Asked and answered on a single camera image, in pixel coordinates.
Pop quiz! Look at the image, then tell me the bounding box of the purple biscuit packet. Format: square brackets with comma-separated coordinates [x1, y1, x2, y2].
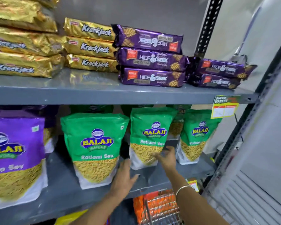
[116, 46, 190, 73]
[111, 24, 184, 54]
[188, 57, 258, 80]
[118, 65, 187, 88]
[187, 73, 242, 90]

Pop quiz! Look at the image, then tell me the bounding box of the grey metal shelf board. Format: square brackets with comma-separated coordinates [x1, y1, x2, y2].
[0, 68, 259, 106]
[0, 136, 217, 219]

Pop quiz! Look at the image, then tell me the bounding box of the purple snack bag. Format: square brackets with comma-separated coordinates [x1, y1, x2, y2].
[26, 105, 59, 154]
[0, 110, 49, 211]

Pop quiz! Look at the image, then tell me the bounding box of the person's right hand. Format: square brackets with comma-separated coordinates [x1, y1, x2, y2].
[152, 146, 179, 173]

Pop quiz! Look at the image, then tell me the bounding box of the person's left hand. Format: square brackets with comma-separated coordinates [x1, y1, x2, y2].
[110, 159, 140, 200]

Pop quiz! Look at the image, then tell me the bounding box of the silver bangle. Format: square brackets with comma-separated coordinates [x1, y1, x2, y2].
[175, 185, 195, 197]

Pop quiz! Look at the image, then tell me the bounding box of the black perforated shelf upright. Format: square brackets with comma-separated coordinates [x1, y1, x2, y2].
[195, 0, 225, 58]

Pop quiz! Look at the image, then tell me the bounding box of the person's right forearm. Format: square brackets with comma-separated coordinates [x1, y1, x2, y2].
[163, 166, 230, 225]

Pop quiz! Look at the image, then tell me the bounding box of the yellow shelf price label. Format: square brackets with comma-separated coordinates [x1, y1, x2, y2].
[210, 95, 241, 119]

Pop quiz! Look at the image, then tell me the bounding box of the white louvred appliance cabinet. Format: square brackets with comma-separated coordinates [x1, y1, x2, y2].
[202, 50, 281, 225]

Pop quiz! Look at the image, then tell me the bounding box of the small yellow shelf label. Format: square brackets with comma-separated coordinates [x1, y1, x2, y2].
[187, 178, 200, 193]

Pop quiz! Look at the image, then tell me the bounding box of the green snack pouch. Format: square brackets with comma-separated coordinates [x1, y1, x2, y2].
[129, 107, 178, 171]

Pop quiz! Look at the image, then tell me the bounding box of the grey slotted shelf upright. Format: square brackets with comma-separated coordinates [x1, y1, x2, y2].
[205, 30, 281, 188]

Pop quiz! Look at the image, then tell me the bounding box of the metal wire shopping basket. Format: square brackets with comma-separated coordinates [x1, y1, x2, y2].
[141, 190, 184, 225]

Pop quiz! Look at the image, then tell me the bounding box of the person's left forearm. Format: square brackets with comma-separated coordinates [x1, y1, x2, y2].
[70, 192, 130, 225]

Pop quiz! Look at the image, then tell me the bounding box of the yellow snack packet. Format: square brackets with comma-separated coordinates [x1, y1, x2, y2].
[54, 209, 89, 225]

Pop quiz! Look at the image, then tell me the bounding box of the row of green snack bags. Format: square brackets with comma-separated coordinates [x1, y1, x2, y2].
[60, 104, 223, 190]

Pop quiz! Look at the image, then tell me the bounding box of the stack of gold biscuit packets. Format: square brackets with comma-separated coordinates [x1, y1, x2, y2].
[0, 0, 119, 79]

